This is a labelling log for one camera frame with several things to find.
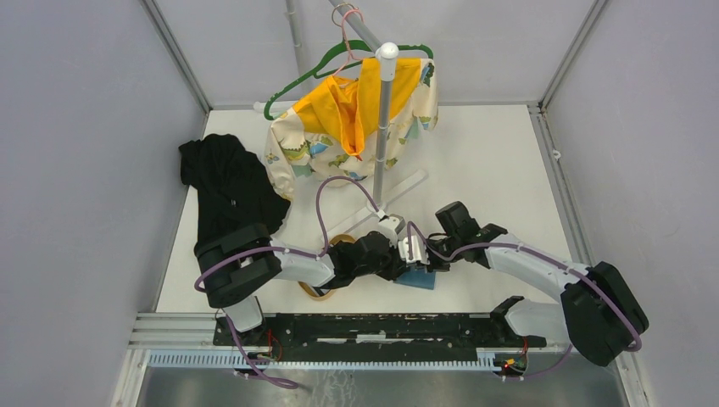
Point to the green clothes hanger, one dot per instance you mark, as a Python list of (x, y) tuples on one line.
[(314, 73)]

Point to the yellow dinosaur print shirt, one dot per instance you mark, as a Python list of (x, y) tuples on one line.
[(332, 130)]

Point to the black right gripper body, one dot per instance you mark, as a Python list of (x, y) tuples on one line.
[(444, 247)]

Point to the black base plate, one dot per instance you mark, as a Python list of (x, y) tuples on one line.
[(383, 338)]

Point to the yellow box of cards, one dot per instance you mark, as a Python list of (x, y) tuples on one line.
[(321, 294)]

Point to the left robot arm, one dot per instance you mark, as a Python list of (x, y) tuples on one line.
[(234, 267)]

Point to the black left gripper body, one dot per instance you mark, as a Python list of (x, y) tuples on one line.
[(386, 267)]

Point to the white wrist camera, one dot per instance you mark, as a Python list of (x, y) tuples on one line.
[(412, 250), (390, 226)]

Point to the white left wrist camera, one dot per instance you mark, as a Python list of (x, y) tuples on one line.
[(390, 226)]

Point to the white slotted cable duct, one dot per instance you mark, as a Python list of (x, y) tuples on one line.
[(232, 359)]

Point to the white clothes rack stand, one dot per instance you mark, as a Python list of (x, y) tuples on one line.
[(386, 53)]

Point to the pink clothes hanger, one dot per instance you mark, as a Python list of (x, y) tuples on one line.
[(347, 9)]

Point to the black garment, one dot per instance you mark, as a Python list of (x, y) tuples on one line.
[(232, 185)]

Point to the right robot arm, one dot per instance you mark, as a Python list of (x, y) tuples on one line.
[(591, 308)]

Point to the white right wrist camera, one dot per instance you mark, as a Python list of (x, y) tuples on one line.
[(412, 250)]

